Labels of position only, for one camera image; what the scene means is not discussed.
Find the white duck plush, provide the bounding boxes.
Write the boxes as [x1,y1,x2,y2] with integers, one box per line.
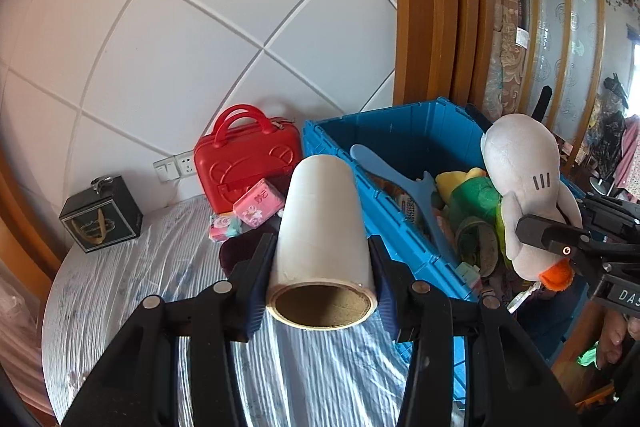
[480,114,582,291]

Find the green yellow plush toy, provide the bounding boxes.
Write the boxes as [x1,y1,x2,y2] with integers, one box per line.
[435,167,501,232]

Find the maroon fabric hat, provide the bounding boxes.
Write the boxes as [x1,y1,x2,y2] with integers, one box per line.
[219,221,280,277]

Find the white snack bag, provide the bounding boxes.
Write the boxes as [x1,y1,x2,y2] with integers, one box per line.
[396,193,424,227]

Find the pink pastel tissue box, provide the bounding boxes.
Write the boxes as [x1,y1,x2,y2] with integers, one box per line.
[208,212,243,243]

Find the white paper roll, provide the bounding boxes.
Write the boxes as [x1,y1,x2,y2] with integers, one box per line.
[266,155,378,331]

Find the pink flower tissue pack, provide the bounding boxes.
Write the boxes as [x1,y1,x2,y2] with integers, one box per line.
[233,179,285,229]

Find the person right hand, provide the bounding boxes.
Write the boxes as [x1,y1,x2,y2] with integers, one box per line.
[596,310,640,369]

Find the blue plastic crate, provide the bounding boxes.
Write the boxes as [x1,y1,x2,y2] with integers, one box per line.
[300,95,591,408]

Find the blue shoe horn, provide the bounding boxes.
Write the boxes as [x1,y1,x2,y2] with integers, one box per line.
[349,144,459,263]

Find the black gift bag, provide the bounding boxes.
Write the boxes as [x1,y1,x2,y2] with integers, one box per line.
[58,176,143,254]

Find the rolled patterned carpet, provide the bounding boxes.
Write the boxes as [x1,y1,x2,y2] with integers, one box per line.
[482,0,529,121]

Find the red plastic suitcase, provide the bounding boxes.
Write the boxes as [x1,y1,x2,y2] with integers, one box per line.
[194,104,303,213]

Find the white wall socket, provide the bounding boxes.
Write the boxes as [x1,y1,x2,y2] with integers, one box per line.
[176,150,196,178]

